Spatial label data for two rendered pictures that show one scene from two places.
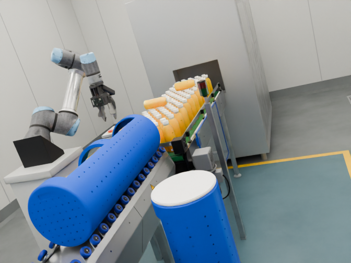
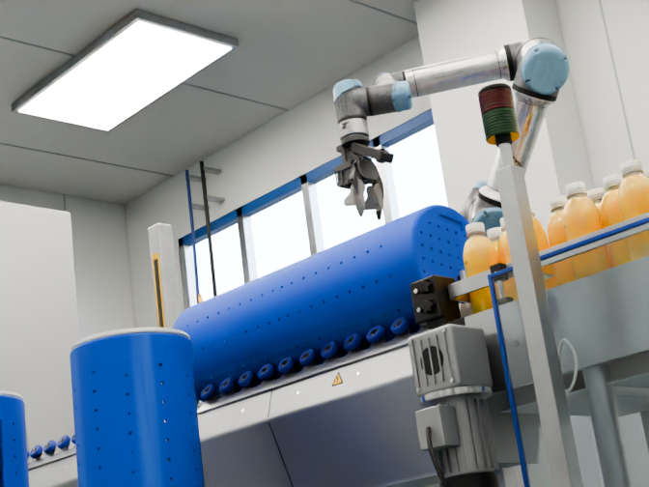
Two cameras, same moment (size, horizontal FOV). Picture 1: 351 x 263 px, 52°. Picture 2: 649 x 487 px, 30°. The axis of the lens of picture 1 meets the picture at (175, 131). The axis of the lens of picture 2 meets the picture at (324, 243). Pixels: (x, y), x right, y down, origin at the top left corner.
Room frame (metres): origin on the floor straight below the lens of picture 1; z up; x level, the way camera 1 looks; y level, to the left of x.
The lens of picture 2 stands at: (2.85, -2.33, 0.35)
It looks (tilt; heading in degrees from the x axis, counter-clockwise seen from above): 17 degrees up; 113
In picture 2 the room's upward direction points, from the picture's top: 8 degrees counter-clockwise
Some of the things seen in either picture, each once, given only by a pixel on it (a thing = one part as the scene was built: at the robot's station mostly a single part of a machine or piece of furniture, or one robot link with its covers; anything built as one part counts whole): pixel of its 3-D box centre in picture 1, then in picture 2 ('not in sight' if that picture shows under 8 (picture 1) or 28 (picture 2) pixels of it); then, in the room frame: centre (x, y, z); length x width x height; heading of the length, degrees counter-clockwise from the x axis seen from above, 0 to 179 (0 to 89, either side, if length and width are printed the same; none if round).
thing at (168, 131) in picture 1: (170, 136); (483, 275); (2.21, 0.04, 1.00); 0.07 x 0.07 x 0.19
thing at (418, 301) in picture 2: (178, 146); (437, 303); (2.11, 0.01, 0.95); 0.10 x 0.07 x 0.10; 70
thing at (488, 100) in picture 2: (202, 85); (496, 103); (2.38, -0.26, 1.23); 0.06 x 0.06 x 0.04
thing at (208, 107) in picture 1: (226, 174); (564, 469); (2.38, -0.26, 0.55); 0.04 x 0.04 x 1.10; 70
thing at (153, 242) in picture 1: (140, 203); not in sight; (2.44, 0.41, 0.50); 0.04 x 0.04 x 1.00; 70
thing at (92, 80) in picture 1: (95, 79); (352, 132); (1.87, 0.32, 1.51); 0.08 x 0.08 x 0.05
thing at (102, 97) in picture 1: (99, 94); (355, 163); (1.86, 0.32, 1.43); 0.09 x 0.08 x 0.12; 159
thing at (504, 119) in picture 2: (203, 91); (500, 126); (2.38, -0.26, 1.18); 0.06 x 0.06 x 0.05
